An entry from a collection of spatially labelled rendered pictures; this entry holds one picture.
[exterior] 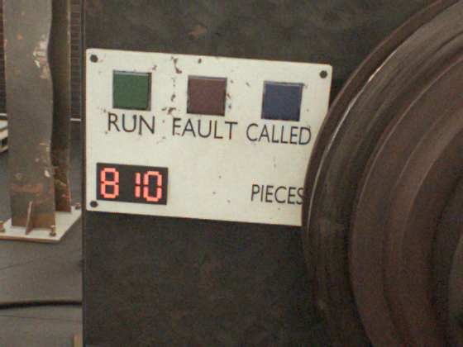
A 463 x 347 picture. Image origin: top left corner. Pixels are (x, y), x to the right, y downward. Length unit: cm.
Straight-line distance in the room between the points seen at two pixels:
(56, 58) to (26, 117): 44
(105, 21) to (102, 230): 24
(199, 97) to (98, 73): 11
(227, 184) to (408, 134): 23
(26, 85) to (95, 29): 264
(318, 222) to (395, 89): 13
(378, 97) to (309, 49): 16
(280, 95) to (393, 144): 17
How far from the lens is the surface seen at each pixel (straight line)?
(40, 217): 342
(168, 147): 61
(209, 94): 59
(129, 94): 60
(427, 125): 46
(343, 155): 47
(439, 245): 46
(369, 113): 47
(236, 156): 60
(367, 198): 47
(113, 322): 72
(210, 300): 69
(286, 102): 59
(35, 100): 325
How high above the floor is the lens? 128
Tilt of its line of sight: 15 degrees down
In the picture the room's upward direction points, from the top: 4 degrees clockwise
